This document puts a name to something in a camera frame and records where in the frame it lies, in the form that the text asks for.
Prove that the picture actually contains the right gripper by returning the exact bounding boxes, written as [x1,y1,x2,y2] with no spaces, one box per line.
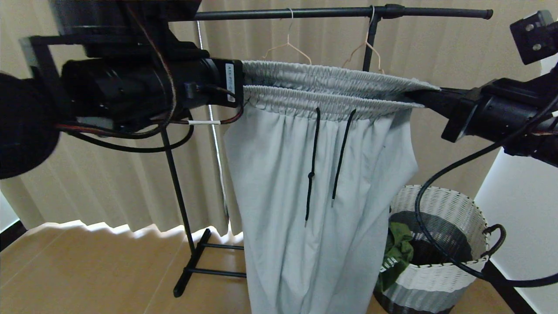
[441,75,558,147]

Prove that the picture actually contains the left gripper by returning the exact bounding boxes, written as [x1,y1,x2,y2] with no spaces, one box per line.
[61,58,245,130]

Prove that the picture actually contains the pink clothes hanger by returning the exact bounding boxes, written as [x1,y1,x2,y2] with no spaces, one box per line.
[341,5,386,74]
[262,8,313,66]

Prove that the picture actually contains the pale grey shorts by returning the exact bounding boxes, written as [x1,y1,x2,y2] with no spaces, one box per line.
[223,60,441,314]

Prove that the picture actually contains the white laundry basket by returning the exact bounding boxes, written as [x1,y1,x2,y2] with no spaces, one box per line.
[374,185,507,314]

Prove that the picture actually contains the black clothes rack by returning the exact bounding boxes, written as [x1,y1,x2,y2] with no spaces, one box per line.
[159,4,494,298]

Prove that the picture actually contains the beige curtain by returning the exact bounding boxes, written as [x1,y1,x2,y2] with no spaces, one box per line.
[0,0,558,238]

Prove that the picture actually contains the green garment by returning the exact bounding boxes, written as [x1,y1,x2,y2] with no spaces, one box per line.
[376,222,415,294]

